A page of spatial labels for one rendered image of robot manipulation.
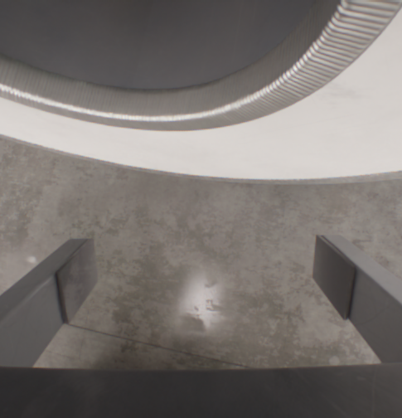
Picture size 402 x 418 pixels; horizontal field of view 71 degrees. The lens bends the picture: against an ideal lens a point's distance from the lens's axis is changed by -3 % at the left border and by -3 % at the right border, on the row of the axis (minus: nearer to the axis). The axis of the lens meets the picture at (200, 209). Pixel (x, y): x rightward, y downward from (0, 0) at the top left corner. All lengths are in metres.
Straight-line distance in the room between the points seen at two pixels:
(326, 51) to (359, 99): 0.09
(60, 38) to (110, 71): 0.10
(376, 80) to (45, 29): 0.48
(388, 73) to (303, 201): 0.69
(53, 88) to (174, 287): 0.66
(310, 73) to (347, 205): 0.72
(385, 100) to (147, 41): 0.37
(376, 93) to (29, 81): 0.47
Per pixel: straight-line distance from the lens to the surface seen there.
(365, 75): 0.32
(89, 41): 0.57
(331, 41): 0.28
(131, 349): 1.03
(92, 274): 0.17
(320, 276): 0.17
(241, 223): 0.93
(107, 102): 0.51
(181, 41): 0.52
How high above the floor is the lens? 0.93
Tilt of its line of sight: 78 degrees down
